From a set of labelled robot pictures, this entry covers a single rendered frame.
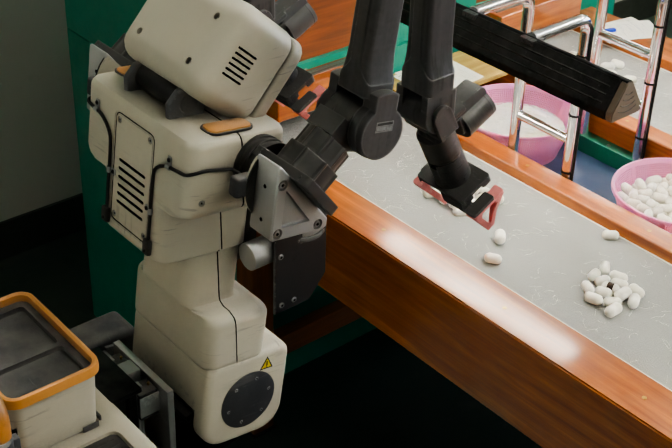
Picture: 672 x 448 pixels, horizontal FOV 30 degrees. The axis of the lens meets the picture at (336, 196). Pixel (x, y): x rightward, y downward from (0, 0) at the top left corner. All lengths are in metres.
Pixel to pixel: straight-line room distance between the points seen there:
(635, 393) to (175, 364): 0.73
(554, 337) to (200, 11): 0.83
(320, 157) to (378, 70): 0.14
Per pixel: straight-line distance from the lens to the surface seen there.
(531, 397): 2.17
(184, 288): 1.91
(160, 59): 1.77
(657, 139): 2.80
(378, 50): 1.69
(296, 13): 2.17
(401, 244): 2.34
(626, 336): 2.22
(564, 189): 2.56
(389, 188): 2.56
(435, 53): 1.77
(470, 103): 1.88
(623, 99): 2.23
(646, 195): 2.64
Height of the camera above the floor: 2.05
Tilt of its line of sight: 31 degrees down
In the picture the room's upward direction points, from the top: 2 degrees clockwise
